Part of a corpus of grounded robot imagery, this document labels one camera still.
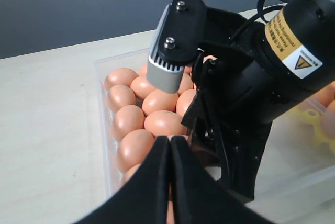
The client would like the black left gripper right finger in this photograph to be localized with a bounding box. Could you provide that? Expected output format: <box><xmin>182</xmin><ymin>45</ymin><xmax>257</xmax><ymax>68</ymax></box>
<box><xmin>170</xmin><ymin>137</ymin><xmax>271</xmax><ymax>223</ymax></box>

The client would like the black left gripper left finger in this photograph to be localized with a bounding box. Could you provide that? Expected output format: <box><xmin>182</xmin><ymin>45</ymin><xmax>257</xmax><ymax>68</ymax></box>
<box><xmin>77</xmin><ymin>136</ymin><xmax>171</xmax><ymax>224</ymax></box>

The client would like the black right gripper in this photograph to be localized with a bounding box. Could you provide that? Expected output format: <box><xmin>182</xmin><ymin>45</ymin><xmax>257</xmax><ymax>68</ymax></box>
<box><xmin>181</xmin><ymin>24</ymin><xmax>317</xmax><ymax>204</ymax></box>

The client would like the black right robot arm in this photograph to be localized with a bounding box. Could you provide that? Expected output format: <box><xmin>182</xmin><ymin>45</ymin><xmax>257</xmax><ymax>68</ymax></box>
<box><xmin>183</xmin><ymin>0</ymin><xmax>334</xmax><ymax>203</ymax></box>

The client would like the clear plastic bin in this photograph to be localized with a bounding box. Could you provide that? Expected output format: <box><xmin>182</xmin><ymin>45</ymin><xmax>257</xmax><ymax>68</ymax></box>
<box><xmin>95</xmin><ymin>49</ymin><xmax>334</xmax><ymax>205</ymax></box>

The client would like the yellow plastic egg tray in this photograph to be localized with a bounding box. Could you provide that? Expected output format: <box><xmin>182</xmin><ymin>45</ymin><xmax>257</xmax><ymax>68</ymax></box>
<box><xmin>289</xmin><ymin>107</ymin><xmax>334</xmax><ymax>156</ymax></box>

